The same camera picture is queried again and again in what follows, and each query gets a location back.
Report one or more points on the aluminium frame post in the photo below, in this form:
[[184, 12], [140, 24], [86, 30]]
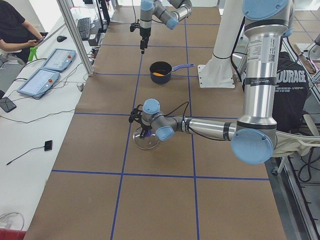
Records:
[[73, 30]]

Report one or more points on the glass lid with blue knob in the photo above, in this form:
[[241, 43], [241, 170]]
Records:
[[148, 142]]

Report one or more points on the black computer mouse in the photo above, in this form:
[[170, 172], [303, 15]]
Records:
[[61, 38]]

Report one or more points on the black keyboard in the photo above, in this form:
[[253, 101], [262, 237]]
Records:
[[83, 27]]

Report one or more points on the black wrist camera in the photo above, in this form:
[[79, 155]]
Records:
[[136, 115], [134, 26]]

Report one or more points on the blue saucepan with handle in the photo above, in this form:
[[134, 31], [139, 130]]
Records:
[[161, 71]]

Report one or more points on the black smartphone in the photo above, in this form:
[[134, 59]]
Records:
[[7, 105]]

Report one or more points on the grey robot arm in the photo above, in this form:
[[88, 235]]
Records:
[[253, 137], [150, 8]]

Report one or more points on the person in courage jacket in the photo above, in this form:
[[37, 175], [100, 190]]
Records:
[[291, 91]]

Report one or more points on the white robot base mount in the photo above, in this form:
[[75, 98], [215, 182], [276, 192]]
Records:
[[217, 72]]

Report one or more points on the person in black shirt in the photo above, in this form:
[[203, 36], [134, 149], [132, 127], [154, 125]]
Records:
[[16, 33]]

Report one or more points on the teach pendant tablet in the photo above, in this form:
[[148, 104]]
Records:
[[59, 60], [39, 83]]

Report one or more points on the white chair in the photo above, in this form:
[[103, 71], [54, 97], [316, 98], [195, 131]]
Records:
[[288, 143]]

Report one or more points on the green clamp stand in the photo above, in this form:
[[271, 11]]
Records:
[[33, 54]]

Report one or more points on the yellow corn cob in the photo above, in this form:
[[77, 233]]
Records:
[[158, 74]]

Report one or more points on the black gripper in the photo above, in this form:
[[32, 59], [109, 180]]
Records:
[[144, 33], [144, 126]]

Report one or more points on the near teach pendant tablet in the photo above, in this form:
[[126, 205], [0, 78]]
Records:
[[39, 83]]

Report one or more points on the white power adapter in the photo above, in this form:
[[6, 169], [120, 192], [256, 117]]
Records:
[[80, 86]]

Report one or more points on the small black sensor pad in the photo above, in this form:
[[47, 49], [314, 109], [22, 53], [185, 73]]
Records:
[[48, 145]]

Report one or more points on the far teach pendant tablet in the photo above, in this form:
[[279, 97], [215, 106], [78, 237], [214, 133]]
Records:
[[59, 60]]

